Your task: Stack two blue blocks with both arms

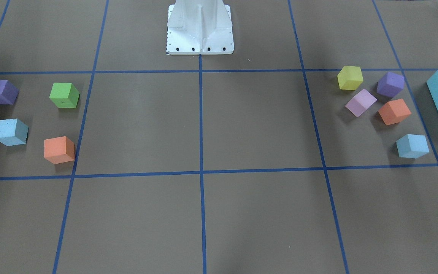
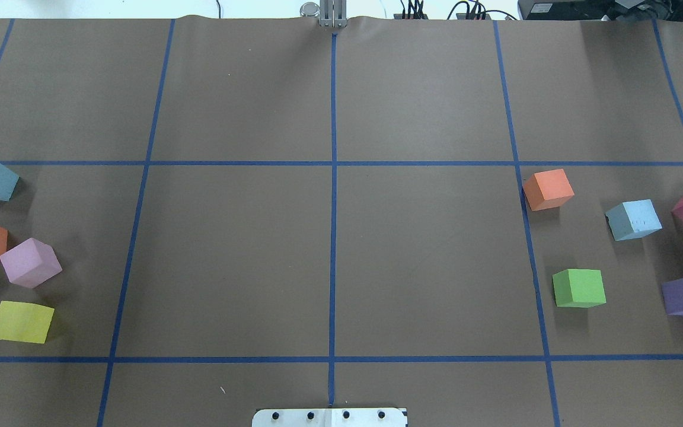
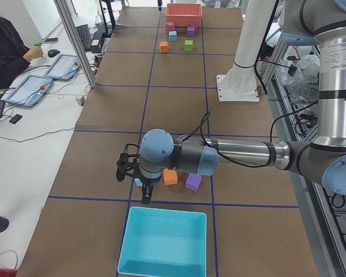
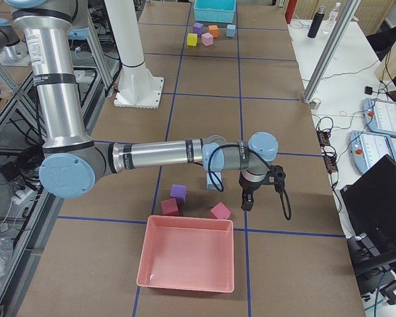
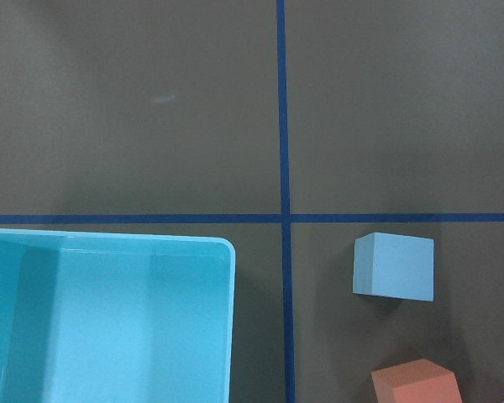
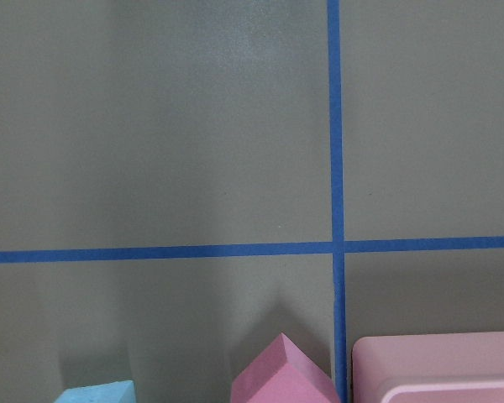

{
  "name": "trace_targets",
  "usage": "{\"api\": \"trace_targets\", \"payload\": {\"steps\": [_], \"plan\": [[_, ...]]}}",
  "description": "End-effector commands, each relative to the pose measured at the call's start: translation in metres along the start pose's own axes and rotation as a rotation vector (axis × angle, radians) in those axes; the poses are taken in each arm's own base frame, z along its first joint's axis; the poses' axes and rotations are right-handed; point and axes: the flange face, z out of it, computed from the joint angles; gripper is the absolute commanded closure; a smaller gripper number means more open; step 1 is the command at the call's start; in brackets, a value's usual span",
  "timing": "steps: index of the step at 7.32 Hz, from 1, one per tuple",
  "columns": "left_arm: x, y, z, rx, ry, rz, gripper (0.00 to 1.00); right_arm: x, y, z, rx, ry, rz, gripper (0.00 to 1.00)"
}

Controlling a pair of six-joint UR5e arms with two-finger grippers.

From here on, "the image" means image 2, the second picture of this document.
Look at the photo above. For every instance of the green foam block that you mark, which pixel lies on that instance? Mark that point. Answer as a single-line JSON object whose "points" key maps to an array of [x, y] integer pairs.
{"points": [[579, 288]]}

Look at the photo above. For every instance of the black monitor base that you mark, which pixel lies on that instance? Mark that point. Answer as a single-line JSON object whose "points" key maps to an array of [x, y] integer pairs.
{"points": [[625, 11]]}

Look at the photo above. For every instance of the pink lilac foam block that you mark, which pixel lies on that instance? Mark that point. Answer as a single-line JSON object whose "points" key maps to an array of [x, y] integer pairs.
{"points": [[30, 263]]}

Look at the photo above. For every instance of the yellow foam block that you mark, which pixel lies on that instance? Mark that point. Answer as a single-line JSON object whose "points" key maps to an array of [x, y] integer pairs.
{"points": [[25, 322]]}

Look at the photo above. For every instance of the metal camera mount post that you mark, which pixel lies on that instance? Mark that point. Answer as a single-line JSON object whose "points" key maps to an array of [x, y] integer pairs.
{"points": [[329, 13]]}

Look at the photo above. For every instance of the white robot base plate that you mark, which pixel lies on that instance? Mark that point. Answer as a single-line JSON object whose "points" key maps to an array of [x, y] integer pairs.
{"points": [[360, 416]]}

